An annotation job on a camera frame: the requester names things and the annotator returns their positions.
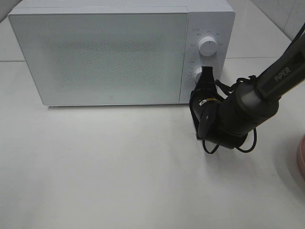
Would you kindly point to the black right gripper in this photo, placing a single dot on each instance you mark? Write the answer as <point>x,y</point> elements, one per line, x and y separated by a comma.
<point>204,104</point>

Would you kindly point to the pink round plate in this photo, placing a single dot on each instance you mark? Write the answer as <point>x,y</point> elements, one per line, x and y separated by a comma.
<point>300,158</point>

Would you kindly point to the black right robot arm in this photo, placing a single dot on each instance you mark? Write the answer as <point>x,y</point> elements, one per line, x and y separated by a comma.
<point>229,115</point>

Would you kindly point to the white upper power knob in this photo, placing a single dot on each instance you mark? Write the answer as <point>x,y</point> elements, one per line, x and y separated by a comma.
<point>207,45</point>

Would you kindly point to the white adjoining table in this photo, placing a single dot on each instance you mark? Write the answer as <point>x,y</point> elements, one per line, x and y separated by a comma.
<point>264,28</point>

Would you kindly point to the white microwave oven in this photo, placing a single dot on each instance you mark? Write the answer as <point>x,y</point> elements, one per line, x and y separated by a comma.
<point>204,17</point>

